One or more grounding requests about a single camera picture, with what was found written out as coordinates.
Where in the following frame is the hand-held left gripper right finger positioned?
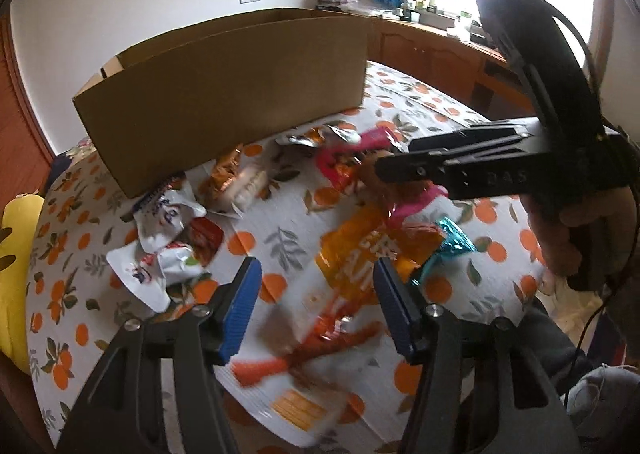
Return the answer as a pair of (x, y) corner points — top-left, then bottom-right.
(372, 257), (583, 454)

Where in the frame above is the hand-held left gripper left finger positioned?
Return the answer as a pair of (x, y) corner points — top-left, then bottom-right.
(55, 257), (263, 454)

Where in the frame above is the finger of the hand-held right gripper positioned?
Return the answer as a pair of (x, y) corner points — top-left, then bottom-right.
(375, 134), (535, 198)
(407, 118), (540, 153)

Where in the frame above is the large orange snack packet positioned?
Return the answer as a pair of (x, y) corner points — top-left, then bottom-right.
(315, 204), (446, 305)

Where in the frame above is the orange red stick snack packet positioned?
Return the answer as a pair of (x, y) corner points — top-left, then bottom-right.
(232, 304), (386, 387)

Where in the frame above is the pink snack packet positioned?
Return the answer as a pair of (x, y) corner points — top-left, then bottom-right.
(315, 129), (448, 225)

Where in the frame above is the brown cardboard box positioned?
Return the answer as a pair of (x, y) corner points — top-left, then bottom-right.
(72, 8), (371, 199)

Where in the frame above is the clear bag of white snacks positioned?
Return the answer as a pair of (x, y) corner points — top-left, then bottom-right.
(207, 161), (271, 217)

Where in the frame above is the person's right hand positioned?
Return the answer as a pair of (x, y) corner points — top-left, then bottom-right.
(521, 190), (608, 277)

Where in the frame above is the small red snack packet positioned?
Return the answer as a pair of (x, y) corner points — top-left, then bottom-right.
(182, 217), (225, 265)

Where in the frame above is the teal foil wrapper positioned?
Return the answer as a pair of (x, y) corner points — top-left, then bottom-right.
(410, 217), (476, 287)

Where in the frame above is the wooden desk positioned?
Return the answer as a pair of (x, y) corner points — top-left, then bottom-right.
(367, 17), (538, 117)

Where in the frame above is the orange fruit print bedsheet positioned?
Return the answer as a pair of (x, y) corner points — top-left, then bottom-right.
(22, 59), (556, 454)

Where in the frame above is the white crumpled snack packet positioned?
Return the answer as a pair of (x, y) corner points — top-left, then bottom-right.
(106, 241), (211, 312)

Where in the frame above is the white packet with orange label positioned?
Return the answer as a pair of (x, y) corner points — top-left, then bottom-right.
(220, 364), (366, 450)

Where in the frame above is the silver orange snack packet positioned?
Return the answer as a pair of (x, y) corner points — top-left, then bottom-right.
(275, 123), (361, 147)

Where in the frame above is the white blue print snack packet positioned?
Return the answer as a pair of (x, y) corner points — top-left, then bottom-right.
(132, 177), (207, 252)

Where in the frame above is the person's dark grey clothing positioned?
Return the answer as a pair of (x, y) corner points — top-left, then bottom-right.
(520, 294), (640, 454)

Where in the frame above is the yellow plush toy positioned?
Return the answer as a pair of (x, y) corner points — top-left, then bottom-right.
(0, 194), (46, 375)

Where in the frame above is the reddish wooden wardrobe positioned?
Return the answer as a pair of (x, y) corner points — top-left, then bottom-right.
(0, 14), (56, 215)

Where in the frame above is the black cable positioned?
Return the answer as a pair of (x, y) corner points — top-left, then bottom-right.
(565, 279), (626, 415)

